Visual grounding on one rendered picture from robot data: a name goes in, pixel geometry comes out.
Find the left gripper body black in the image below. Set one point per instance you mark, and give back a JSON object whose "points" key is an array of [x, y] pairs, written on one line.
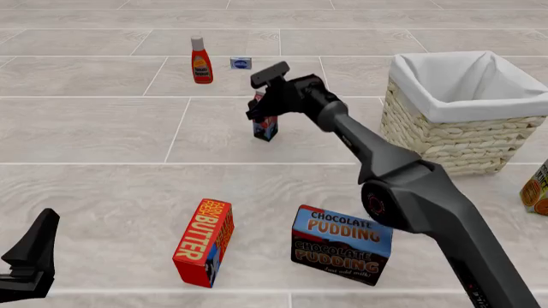
{"points": [[25, 285]]}

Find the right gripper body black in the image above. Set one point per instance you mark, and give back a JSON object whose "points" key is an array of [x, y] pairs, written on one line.
{"points": [[284, 97]]}

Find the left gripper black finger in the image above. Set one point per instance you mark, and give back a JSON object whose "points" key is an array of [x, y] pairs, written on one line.
{"points": [[36, 240]]}

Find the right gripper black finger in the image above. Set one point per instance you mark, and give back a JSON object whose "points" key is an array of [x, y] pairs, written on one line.
{"points": [[260, 109]]}

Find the milk carton red blue print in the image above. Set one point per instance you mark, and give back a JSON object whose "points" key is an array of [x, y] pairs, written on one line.
{"points": [[266, 129]]}

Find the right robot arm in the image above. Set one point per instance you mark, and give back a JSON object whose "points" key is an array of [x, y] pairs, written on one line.
{"points": [[406, 179]]}

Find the white cloth basket liner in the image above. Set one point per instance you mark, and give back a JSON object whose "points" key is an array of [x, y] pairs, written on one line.
{"points": [[449, 96]]}

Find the woven wicker basket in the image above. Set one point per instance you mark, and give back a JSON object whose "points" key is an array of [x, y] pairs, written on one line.
{"points": [[462, 144]]}

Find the red ketchup bottle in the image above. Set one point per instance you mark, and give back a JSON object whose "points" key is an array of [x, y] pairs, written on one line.
{"points": [[201, 65]]}

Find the red butter box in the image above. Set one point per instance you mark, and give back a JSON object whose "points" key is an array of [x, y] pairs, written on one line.
{"points": [[204, 244]]}

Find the chocolate pudding box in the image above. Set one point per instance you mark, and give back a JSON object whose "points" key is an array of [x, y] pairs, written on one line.
{"points": [[340, 245]]}

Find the orange juice carton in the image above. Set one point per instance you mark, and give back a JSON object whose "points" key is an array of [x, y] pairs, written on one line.
{"points": [[537, 192]]}

